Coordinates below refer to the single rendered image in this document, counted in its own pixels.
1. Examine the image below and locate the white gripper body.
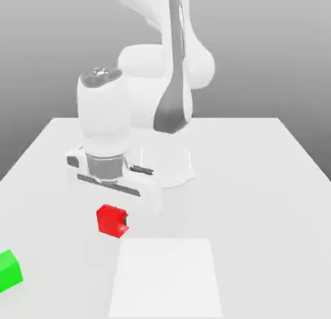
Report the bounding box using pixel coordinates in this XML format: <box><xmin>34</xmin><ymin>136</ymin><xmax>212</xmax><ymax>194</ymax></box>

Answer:
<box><xmin>67</xmin><ymin>167</ymin><xmax>163</xmax><ymax>214</ymax></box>

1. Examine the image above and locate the small red cube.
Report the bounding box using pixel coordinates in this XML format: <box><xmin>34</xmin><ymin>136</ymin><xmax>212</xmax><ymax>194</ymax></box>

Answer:
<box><xmin>96</xmin><ymin>204</ymin><xmax>130</xmax><ymax>239</ymax></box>

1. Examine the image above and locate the small green cube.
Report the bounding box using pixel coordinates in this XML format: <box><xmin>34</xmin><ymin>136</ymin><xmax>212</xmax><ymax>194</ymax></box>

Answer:
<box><xmin>0</xmin><ymin>249</ymin><xmax>24</xmax><ymax>294</ymax></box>

